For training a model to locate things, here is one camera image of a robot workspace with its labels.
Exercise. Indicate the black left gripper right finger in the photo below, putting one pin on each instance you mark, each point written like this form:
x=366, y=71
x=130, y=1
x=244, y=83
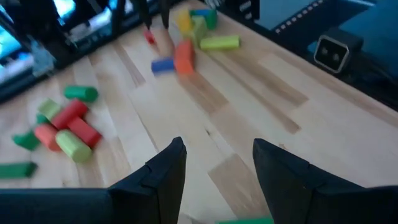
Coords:
x=295, y=193

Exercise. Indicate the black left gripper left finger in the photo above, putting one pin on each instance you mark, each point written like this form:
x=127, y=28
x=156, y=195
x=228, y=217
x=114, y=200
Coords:
x=149, y=193

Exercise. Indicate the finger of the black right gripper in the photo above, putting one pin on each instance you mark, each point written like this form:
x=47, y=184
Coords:
x=144, y=14
x=165, y=14

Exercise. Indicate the lime green cylinder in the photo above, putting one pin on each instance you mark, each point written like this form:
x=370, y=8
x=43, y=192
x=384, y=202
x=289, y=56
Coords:
x=219, y=42

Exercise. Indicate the green wooden cylinder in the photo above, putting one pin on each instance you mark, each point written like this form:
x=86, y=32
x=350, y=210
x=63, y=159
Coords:
x=81, y=94
x=15, y=170

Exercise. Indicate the yellow wooden cylinder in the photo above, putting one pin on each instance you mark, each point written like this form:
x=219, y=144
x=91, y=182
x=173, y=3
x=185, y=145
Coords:
x=184, y=21

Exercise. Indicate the red wooden block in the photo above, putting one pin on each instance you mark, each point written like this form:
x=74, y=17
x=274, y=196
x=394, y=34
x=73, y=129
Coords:
x=150, y=36

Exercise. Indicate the blue wooden block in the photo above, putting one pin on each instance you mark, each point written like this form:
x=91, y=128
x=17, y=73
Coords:
x=200, y=12

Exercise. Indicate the light green wooden triangle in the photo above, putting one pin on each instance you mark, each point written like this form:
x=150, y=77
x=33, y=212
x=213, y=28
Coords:
x=199, y=29

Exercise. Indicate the green wooden arch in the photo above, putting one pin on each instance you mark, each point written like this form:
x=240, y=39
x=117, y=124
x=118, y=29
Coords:
x=212, y=20
x=26, y=141

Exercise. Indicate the red-orange wooden block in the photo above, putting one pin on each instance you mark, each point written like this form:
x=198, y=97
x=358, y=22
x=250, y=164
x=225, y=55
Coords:
x=185, y=57

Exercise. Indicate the indigo wooden block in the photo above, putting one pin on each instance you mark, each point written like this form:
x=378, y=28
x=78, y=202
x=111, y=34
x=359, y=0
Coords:
x=162, y=66

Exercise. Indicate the flat green wooden block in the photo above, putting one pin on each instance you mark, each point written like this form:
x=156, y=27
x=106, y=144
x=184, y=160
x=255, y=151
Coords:
x=245, y=221

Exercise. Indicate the red wooden cylinder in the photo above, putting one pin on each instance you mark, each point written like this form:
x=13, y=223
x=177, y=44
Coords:
x=70, y=113
x=84, y=132

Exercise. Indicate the yellow-green wooden cylinder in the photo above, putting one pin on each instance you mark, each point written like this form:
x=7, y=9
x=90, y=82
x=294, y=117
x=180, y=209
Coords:
x=73, y=146

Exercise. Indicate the salmon wooden cylinder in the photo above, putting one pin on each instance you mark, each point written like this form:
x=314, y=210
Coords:
x=46, y=137

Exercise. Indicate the light green wooden block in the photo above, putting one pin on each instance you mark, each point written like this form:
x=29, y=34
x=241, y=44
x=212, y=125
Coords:
x=49, y=109

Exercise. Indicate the small green wooden block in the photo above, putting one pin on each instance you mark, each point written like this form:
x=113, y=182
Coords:
x=42, y=119

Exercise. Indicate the dark strip with white squares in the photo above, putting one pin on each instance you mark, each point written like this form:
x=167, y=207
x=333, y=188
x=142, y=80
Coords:
x=298, y=18

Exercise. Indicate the black table-level camera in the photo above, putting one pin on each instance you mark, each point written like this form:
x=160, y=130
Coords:
x=334, y=54

